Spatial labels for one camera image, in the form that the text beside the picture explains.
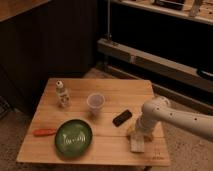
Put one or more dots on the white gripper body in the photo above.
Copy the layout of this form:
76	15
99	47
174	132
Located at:
145	124

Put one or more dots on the small white bottle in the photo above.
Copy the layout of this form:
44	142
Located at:
63	94

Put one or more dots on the black rectangular block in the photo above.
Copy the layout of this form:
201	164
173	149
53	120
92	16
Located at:
121	118

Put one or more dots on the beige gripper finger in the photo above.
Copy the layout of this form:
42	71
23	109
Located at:
148	137
130	130

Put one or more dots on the vertical metal pole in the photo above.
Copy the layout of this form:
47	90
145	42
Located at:
108	20

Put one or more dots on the orange carrot toy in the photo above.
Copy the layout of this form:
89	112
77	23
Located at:
44	132

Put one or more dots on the translucent ceramic cup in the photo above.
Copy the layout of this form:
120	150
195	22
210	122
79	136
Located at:
95	103

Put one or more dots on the white rectangular sponge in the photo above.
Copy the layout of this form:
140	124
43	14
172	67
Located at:
137	143

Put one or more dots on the green round plate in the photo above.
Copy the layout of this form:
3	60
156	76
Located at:
73	138

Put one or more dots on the metal shelf rail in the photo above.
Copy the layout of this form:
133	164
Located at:
159	65

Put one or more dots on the wooden table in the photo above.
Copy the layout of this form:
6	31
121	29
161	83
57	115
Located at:
109	143

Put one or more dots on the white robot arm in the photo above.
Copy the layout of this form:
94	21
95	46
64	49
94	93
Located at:
159	109

